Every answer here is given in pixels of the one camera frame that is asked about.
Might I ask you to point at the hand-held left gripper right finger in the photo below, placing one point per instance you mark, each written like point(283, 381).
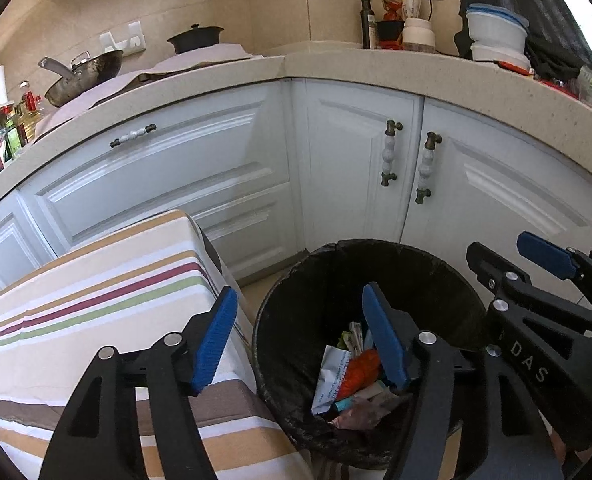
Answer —
point(383, 335)

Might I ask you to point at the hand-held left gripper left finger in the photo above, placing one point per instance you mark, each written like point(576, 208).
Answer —
point(215, 340)

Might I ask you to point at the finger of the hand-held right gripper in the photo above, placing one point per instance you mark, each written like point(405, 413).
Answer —
point(546, 252)
point(496, 270)

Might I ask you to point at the small orange plastic bag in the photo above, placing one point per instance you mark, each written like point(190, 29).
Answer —
point(358, 370)

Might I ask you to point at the torn white paper packet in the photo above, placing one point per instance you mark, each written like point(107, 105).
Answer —
point(333, 365)

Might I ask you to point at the clear wrapper red print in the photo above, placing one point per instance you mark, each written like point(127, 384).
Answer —
point(366, 414)

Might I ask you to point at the black trash bin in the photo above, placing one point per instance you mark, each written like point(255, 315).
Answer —
point(296, 320)

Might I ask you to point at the striped tablecloth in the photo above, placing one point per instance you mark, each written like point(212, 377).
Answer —
point(100, 300)

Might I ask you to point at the white corner cabinet door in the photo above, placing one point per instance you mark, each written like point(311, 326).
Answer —
point(346, 170)

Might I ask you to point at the clear drinking glass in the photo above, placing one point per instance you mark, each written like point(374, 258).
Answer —
point(587, 85)

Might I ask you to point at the wide white cabinet front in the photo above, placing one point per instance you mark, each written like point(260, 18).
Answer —
point(185, 170)

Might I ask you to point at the red kitchen utensil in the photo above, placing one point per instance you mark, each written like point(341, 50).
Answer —
point(515, 66)

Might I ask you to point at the white plastic container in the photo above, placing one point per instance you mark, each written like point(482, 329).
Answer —
point(501, 56)

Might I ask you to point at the narrow white cabinet door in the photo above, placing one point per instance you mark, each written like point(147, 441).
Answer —
point(5, 250)

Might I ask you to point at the white bowl blue lid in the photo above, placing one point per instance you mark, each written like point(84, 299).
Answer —
point(496, 27)

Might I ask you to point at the white jar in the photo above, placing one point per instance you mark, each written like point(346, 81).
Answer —
point(418, 35)

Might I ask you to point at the dark hanging cloth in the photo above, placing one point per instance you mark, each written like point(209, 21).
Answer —
point(541, 5)

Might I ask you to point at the black cup with red packets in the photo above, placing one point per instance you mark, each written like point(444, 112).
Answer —
point(391, 27)

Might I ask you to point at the beige kitchen countertop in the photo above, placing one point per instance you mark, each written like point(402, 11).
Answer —
point(326, 62)

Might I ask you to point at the dark olive oil bottle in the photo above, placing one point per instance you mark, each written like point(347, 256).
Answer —
point(367, 22)

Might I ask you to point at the white yellow snack bag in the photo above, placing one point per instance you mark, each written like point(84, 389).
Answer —
point(412, 0)

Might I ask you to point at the pale stove cover cloth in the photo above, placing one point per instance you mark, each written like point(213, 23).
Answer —
point(200, 56)

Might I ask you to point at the group of condiment bottles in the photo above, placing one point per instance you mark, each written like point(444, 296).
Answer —
point(0, 145)

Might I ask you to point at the steel wok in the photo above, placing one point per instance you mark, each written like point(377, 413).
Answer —
point(85, 77)

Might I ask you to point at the black pot with lid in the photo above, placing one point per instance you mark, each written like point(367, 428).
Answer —
point(195, 40)

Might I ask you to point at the white wall hook rack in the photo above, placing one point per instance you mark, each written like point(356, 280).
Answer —
point(134, 35)

